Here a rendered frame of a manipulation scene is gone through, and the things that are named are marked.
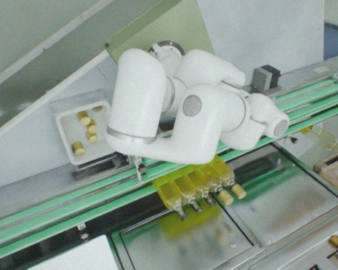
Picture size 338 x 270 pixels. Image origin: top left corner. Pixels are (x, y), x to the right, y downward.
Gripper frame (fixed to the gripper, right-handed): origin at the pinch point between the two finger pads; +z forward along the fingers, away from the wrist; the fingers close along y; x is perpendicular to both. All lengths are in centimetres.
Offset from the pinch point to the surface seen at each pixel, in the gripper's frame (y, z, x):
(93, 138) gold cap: 37.8, 15.6, 20.1
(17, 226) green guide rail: 66, 5, 42
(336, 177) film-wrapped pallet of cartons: -337, 91, 199
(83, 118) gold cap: 41.1, 14.5, 11.1
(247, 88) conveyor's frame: -33.9, 18.3, 8.7
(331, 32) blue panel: -130, 48, -12
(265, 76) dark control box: -37.3, 12.9, 1.4
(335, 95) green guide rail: -80, 3, 11
